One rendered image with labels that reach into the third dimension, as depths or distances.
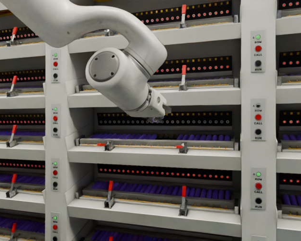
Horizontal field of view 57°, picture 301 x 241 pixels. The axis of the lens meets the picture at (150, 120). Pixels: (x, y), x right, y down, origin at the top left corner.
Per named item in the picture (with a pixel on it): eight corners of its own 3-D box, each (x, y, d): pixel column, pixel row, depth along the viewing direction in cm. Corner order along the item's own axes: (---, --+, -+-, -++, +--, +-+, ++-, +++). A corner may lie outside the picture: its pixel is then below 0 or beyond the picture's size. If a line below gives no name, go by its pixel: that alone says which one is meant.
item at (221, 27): (241, 38, 84) (241, -12, 81) (69, 53, 103) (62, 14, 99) (241, 38, 103) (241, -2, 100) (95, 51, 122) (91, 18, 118)
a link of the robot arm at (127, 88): (134, 65, 64) (106, 94, 64) (109, 33, 51) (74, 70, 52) (158, 87, 60) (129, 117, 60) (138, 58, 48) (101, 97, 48)
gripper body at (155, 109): (156, 79, 63) (168, 96, 74) (115, 81, 66) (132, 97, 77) (154, 111, 61) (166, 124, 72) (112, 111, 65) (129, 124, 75)
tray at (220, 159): (241, 170, 84) (241, 140, 82) (68, 162, 103) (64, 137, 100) (241, 147, 102) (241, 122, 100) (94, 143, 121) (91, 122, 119)
